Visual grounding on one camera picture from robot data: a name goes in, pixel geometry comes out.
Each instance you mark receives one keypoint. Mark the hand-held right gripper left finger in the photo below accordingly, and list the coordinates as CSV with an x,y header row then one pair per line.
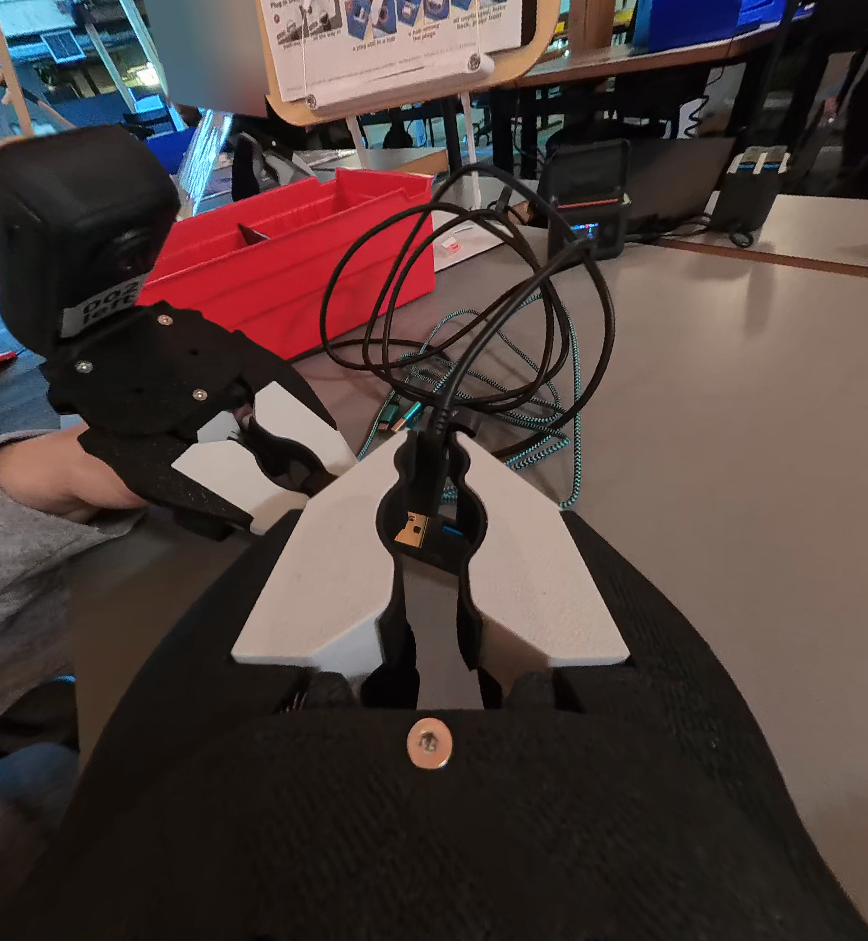
x,y
316,581

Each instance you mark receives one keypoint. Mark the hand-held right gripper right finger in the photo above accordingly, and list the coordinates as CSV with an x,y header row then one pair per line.
x,y
544,581

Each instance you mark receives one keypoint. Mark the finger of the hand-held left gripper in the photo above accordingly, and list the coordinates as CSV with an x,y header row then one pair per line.
x,y
301,419
220,478

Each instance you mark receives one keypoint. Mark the black usb hub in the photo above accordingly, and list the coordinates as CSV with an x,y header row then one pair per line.
x,y
448,531

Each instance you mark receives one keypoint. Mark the person's left hand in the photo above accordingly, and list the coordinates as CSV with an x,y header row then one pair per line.
x,y
44,470

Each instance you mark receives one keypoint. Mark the red plastic bin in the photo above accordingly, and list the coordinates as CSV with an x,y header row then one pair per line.
x,y
294,279

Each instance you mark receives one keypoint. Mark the clear acrylic sheet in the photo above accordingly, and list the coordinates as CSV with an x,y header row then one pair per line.
x,y
209,147

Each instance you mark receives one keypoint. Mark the dark grey bag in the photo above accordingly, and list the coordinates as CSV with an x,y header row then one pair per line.
x,y
272,165

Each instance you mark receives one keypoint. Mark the white board stand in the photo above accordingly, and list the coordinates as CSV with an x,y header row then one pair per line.
x,y
469,147

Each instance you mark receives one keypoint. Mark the printed instruction poster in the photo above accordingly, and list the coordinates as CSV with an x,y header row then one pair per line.
x,y
389,59

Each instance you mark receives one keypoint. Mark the black power station with screen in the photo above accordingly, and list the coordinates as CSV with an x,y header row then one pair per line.
x,y
588,184

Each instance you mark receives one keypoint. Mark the person's leg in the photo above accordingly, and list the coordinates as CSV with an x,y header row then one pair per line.
x,y
7,801

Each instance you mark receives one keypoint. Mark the dark grey laptop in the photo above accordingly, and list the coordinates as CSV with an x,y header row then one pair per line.
x,y
676,176

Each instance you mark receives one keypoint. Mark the black battery charger case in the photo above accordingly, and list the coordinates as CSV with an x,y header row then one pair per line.
x,y
746,198

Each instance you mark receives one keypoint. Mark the wooden poster board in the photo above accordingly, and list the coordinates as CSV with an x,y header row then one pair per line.
x,y
544,29

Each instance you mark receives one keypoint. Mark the wooden background table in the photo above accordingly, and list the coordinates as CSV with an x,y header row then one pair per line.
x,y
625,62

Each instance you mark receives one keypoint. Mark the blue storage bin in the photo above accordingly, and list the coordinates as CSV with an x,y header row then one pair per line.
x,y
687,22
768,11

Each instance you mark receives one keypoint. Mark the wooden easel frame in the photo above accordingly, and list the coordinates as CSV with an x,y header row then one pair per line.
x,y
7,66

